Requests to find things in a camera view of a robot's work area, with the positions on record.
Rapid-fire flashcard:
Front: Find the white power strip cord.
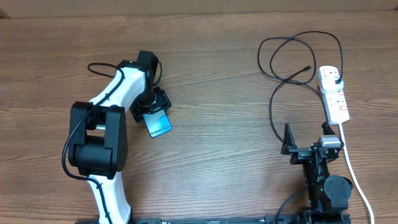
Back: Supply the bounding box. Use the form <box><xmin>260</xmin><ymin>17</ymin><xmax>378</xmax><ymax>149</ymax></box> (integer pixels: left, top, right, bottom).
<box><xmin>338</xmin><ymin>123</ymin><xmax>375</xmax><ymax>224</ymax></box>

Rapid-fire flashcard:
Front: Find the white power strip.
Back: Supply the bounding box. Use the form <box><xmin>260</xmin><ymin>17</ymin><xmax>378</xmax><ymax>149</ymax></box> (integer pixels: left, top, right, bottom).
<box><xmin>317</xmin><ymin>65</ymin><xmax>350</xmax><ymax>124</ymax></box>

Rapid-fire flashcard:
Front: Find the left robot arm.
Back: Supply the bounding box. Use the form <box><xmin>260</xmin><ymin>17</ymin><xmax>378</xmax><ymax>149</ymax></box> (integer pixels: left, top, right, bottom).
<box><xmin>62</xmin><ymin>50</ymin><xmax>172</xmax><ymax>223</ymax></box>

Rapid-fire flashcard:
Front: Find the Galaxy S24+ smartphone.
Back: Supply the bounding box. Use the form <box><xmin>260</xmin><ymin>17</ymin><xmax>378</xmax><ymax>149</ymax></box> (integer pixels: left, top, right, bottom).
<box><xmin>143</xmin><ymin>110</ymin><xmax>172</xmax><ymax>138</ymax></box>

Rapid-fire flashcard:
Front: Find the white charger plug adapter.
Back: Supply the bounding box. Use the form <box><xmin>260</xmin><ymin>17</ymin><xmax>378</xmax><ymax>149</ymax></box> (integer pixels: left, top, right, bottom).
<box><xmin>319</xmin><ymin>77</ymin><xmax>344</xmax><ymax>94</ymax></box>

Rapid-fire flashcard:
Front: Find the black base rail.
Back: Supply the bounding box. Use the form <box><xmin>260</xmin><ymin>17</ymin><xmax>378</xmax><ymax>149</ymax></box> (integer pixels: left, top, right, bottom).
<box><xmin>74</xmin><ymin>214</ymin><xmax>352</xmax><ymax>224</ymax></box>

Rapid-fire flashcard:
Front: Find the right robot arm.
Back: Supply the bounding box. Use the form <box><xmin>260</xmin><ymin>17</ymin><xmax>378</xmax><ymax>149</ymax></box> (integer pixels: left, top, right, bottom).
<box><xmin>275</xmin><ymin>123</ymin><xmax>353</xmax><ymax>223</ymax></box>

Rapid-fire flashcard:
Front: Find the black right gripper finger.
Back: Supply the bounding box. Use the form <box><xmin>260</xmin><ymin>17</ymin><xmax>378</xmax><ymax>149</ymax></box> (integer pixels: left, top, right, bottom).
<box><xmin>280</xmin><ymin>123</ymin><xmax>297</xmax><ymax>155</ymax></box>
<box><xmin>322</xmin><ymin>121</ymin><xmax>336</xmax><ymax>135</ymax></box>

